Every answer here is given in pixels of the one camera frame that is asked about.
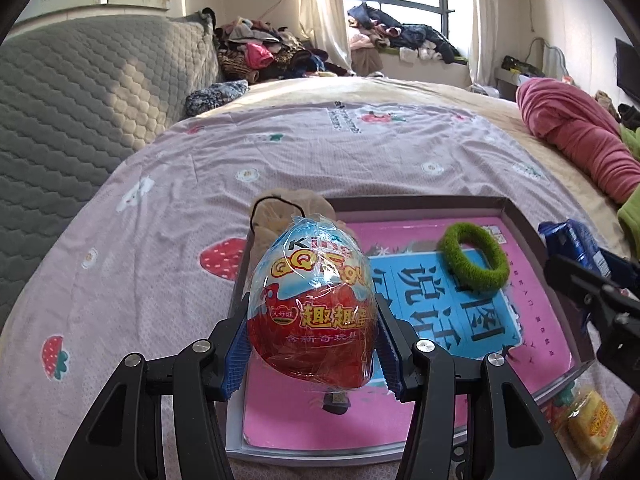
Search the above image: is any dark shallow box tray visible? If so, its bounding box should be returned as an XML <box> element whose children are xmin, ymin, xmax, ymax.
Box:
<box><xmin>225</xmin><ymin>195</ymin><xmax>601</xmax><ymax>463</ymax></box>

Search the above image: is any green fuzzy hair ring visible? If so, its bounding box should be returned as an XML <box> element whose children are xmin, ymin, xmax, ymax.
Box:
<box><xmin>437</xmin><ymin>222</ymin><xmax>511</xmax><ymax>292</ymax></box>

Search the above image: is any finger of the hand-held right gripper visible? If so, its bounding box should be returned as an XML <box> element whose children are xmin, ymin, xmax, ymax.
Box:
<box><xmin>597</xmin><ymin>247</ymin><xmax>640</xmax><ymax>286</ymax></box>
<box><xmin>544</xmin><ymin>254</ymin><xmax>640</xmax><ymax>323</ymax></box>

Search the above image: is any blue cookie packet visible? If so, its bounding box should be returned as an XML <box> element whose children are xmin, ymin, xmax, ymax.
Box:
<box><xmin>538</xmin><ymin>218</ymin><xmax>608</xmax><ymax>281</ymax></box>

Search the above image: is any black television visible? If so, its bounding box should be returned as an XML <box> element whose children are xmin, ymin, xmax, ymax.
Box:
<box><xmin>615</xmin><ymin>37</ymin><xmax>640</xmax><ymax>106</ymax></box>

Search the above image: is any beige mesh hair scrunchie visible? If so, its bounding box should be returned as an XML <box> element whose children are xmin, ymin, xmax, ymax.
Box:
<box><xmin>248</xmin><ymin>188</ymin><xmax>353</xmax><ymax>291</ymax></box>

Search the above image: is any cluttered white desk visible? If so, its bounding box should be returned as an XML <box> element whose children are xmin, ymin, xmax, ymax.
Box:
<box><xmin>495</xmin><ymin>55</ymin><xmax>576</xmax><ymax>101</ymax></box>

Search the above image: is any pink and green quilt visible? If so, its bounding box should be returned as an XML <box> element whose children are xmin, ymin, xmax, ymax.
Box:
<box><xmin>515</xmin><ymin>77</ymin><xmax>640</xmax><ymax>241</ymax></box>

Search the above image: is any clothes pile on windowsill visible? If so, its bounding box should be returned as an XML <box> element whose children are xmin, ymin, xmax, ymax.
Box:
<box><xmin>346</xmin><ymin>2</ymin><xmax>468</xmax><ymax>66</ymax></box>

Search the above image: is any plain cream curtain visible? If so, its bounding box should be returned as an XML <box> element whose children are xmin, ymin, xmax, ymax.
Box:
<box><xmin>467</xmin><ymin>0</ymin><xmax>501</xmax><ymax>91</ymax></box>

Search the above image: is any red egg toy candy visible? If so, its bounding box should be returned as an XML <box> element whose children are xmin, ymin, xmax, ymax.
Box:
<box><xmin>246</xmin><ymin>215</ymin><xmax>377</xmax><ymax>390</ymax></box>

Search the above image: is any grey quilted headboard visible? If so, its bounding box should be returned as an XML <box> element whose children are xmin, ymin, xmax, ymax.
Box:
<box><xmin>0</xmin><ymin>12</ymin><xmax>221</xmax><ymax>331</ymax></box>

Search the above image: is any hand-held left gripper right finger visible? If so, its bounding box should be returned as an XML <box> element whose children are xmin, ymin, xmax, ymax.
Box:
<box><xmin>374</xmin><ymin>294</ymin><xmax>578</xmax><ymax>480</ymax></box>

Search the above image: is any pile of mixed clothes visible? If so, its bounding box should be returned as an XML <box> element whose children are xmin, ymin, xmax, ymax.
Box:
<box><xmin>214</xmin><ymin>7</ymin><xmax>351</xmax><ymax>83</ymax></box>

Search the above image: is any dark blue patterned cloth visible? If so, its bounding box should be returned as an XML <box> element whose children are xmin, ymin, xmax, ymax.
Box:
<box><xmin>184</xmin><ymin>79</ymin><xmax>250</xmax><ymax>117</ymax></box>

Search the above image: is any cream curtain with knot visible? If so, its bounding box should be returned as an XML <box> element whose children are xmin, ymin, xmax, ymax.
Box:
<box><xmin>277</xmin><ymin>0</ymin><xmax>356</xmax><ymax>78</ymax></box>

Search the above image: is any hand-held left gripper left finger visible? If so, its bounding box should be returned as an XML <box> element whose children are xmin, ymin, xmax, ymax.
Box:
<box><xmin>55</xmin><ymin>295</ymin><xmax>251</xmax><ymax>480</ymax></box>

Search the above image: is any yellow snack packet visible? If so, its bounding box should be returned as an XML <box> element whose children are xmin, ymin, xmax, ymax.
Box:
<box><xmin>550</xmin><ymin>385</ymin><xmax>621</xmax><ymax>461</ymax></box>

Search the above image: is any white metal frame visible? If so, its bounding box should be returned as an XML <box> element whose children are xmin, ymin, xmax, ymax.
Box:
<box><xmin>525</xmin><ymin>36</ymin><xmax>568</xmax><ymax>81</ymax></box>

